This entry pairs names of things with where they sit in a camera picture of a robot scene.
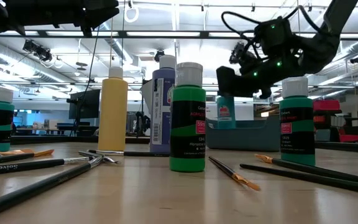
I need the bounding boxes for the white hanging cable ring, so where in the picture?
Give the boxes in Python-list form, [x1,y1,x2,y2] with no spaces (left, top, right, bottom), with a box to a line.
[124,6,140,24]

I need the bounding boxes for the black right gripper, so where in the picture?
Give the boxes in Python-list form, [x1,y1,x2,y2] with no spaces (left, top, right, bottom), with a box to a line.
[216,55,307,100]

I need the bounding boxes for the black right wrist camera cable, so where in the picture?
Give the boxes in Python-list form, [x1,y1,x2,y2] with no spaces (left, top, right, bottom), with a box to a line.
[221,4,323,60]

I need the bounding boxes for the long dark brush silver ferrule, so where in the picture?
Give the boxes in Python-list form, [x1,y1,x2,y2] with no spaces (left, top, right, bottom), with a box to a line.
[0,154,104,220]

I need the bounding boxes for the long black brush orange bristles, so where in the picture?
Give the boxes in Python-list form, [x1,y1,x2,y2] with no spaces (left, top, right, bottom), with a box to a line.
[254,154,358,187]

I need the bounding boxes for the large teal paint bottle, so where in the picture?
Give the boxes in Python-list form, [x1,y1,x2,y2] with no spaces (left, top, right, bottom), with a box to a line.
[216,95,237,129]

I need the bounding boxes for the thin black brush orange bristles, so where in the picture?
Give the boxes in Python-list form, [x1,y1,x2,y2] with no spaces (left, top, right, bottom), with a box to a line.
[0,148,55,167]

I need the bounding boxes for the thick brush wide orange bristles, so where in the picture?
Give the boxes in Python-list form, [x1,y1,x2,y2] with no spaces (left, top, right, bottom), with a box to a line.
[0,149,23,156]

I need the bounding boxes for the black monitor on stand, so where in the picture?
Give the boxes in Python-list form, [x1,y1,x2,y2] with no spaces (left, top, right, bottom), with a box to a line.
[66,89,101,137]

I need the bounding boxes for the short brush silver ferrule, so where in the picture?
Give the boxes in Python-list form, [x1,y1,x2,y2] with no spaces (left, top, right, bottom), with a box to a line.
[78,151,120,165]

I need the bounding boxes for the black brush gold ferrule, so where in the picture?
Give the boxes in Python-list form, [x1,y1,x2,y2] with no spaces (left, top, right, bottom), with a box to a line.
[208,156,261,192]

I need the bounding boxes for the large purple-blue paint bottle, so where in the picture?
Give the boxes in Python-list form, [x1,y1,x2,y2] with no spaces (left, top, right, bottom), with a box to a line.
[149,55,177,154]

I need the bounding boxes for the red storage bin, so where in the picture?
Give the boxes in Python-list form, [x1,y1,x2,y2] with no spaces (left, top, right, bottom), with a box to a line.
[313,99,341,112]
[339,134,358,143]

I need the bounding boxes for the black brush long silver ferrule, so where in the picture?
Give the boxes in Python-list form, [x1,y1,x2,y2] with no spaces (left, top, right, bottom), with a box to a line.
[87,149,170,157]

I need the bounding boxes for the black brush white lettering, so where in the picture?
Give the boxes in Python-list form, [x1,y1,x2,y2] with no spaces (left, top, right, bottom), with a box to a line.
[0,156,90,177]

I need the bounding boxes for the long thin black brush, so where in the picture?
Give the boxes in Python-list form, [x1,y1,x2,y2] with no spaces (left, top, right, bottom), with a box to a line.
[239,163,358,197]

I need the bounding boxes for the grey-blue plastic caddy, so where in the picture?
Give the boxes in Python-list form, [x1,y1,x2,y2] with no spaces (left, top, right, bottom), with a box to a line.
[206,116,281,152]

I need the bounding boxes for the small dark green paint bottle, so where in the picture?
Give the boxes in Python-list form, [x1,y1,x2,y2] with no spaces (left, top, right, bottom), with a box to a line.
[279,77,316,167]

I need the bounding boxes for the small bright green paint bottle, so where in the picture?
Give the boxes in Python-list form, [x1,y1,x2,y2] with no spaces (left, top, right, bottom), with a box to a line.
[168,62,207,173]

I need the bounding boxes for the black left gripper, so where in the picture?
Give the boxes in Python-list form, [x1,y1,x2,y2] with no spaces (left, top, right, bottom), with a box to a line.
[6,0,120,32]

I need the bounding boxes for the black aluminium rig frame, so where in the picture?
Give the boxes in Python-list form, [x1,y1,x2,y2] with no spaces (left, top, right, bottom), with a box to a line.
[0,29,358,155]

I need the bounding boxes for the large yellow paint bottle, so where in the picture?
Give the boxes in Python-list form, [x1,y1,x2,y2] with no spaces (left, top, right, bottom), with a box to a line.
[98,66,129,152]

